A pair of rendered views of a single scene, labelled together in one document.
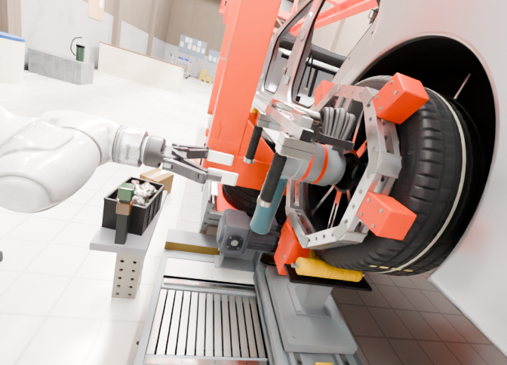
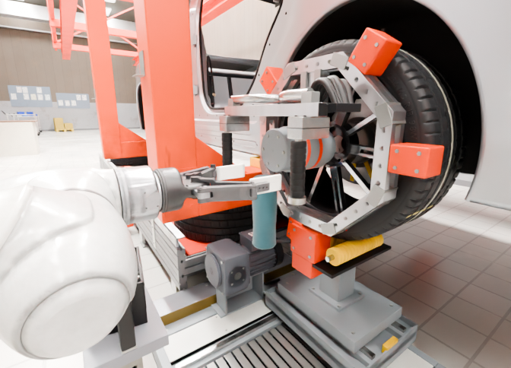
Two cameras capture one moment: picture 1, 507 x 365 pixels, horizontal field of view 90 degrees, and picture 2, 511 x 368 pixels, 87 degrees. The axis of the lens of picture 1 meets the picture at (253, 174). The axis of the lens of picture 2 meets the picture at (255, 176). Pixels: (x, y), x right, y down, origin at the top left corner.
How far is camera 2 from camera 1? 0.28 m
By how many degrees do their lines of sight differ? 20
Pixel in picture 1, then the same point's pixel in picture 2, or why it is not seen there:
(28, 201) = (102, 320)
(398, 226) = (436, 162)
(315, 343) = (372, 326)
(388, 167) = (398, 115)
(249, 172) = not seen: hidden behind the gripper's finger
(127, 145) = (141, 191)
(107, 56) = not seen: outside the picture
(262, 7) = (171, 6)
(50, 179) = (122, 264)
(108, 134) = (108, 185)
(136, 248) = (154, 340)
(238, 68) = (166, 80)
